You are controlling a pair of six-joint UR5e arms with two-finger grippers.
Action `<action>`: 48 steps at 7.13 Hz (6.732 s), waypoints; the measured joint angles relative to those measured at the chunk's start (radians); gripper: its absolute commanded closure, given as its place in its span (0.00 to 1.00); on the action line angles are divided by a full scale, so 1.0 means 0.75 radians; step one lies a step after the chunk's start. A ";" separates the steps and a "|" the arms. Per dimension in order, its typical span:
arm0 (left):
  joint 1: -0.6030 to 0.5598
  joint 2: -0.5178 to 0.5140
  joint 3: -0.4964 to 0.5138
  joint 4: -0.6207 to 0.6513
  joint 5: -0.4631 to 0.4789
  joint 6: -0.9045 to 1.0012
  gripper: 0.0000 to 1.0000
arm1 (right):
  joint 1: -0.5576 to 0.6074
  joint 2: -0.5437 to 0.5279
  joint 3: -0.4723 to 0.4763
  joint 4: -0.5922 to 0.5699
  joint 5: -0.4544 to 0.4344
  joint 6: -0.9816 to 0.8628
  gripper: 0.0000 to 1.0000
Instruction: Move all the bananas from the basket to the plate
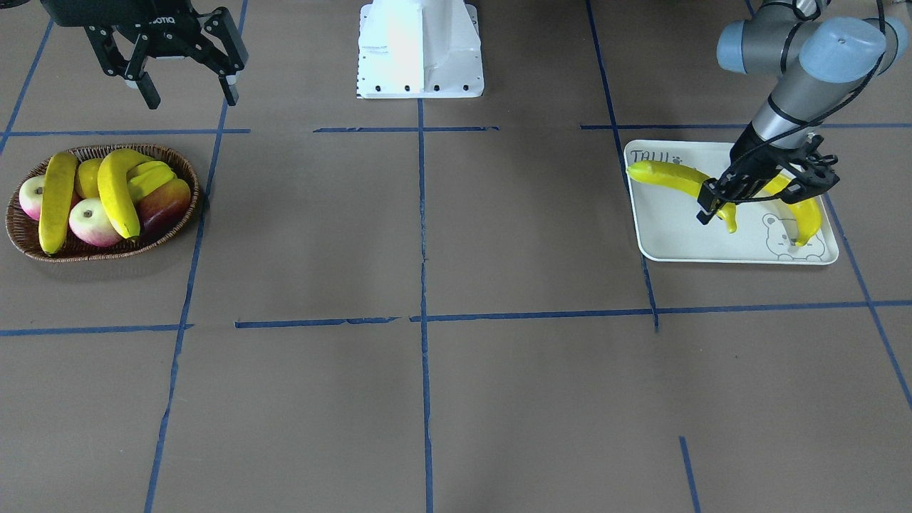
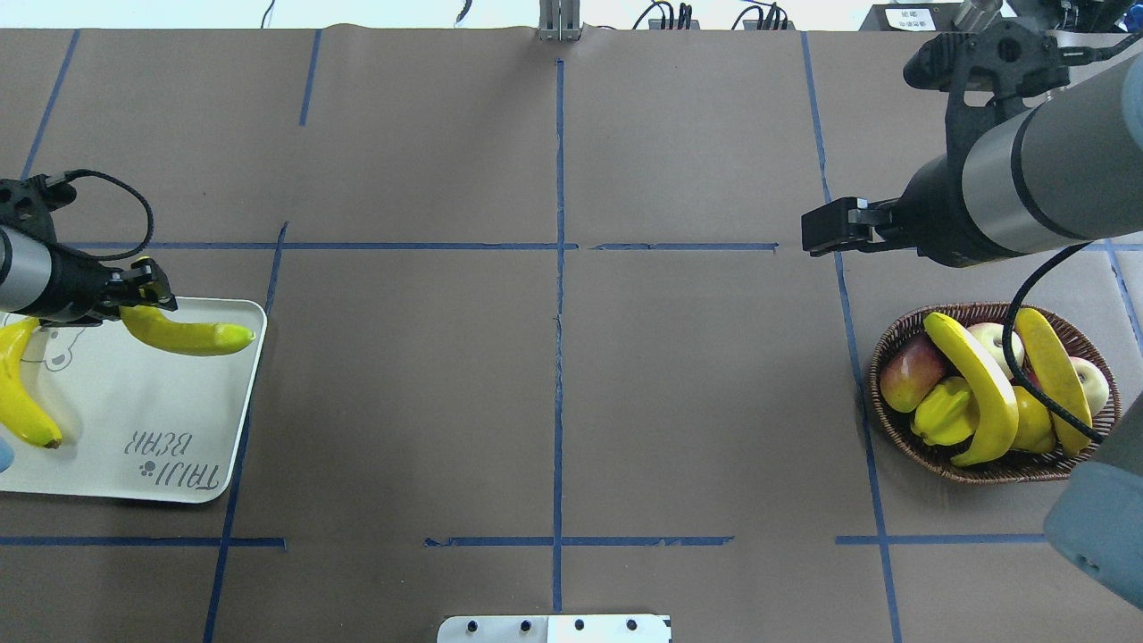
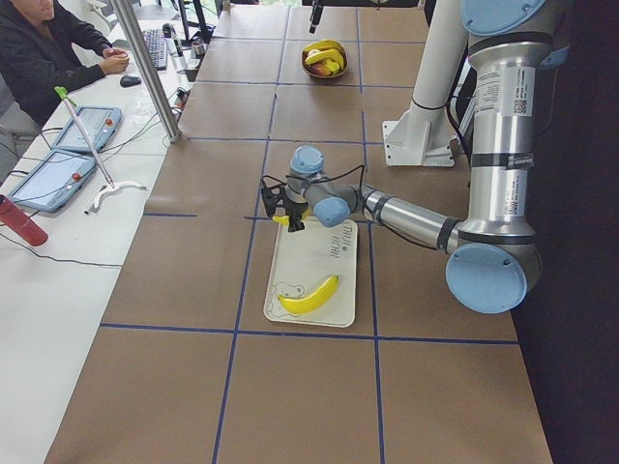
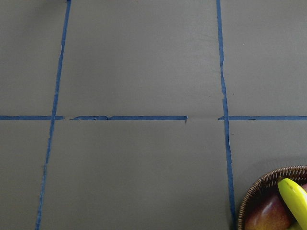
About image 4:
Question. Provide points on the brown wicker fruit basket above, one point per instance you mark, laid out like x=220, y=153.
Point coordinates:
x=266, y=184

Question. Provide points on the red yellow mango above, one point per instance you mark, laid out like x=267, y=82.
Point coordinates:
x=270, y=213

